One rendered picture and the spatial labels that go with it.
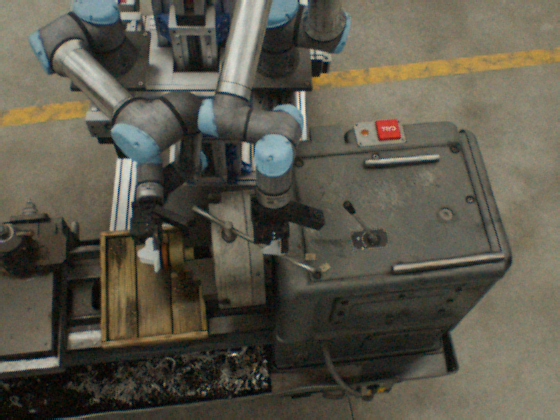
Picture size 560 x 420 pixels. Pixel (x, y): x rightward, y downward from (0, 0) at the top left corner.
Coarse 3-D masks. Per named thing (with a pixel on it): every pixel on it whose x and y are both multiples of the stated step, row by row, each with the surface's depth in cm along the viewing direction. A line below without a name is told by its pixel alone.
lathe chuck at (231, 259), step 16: (224, 192) 177; (240, 192) 175; (224, 208) 168; (240, 208) 168; (240, 224) 165; (224, 240) 164; (240, 240) 164; (224, 256) 164; (240, 256) 164; (224, 272) 164; (240, 272) 165; (224, 288) 166; (240, 288) 167; (224, 304) 173; (240, 304) 173
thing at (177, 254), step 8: (176, 240) 177; (160, 248) 175; (168, 248) 175; (176, 248) 174; (184, 248) 176; (192, 248) 176; (160, 256) 174; (168, 256) 174; (176, 256) 174; (184, 256) 175; (192, 256) 175; (160, 264) 175; (168, 264) 175; (176, 264) 175; (184, 264) 174
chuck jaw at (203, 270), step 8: (192, 264) 174; (200, 264) 175; (208, 264) 175; (192, 272) 175; (200, 272) 173; (208, 272) 173; (200, 280) 173; (208, 280) 172; (208, 288) 171; (216, 288) 171; (208, 296) 171; (216, 296) 172
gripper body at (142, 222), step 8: (144, 200) 181; (152, 200) 181; (160, 200) 183; (136, 208) 183; (144, 208) 182; (152, 208) 182; (136, 216) 182; (144, 216) 180; (152, 216) 180; (136, 224) 178; (144, 224) 178; (152, 224) 178; (160, 224) 179; (136, 232) 176; (144, 232) 177; (160, 232) 178; (136, 240) 180; (144, 240) 181; (160, 240) 181
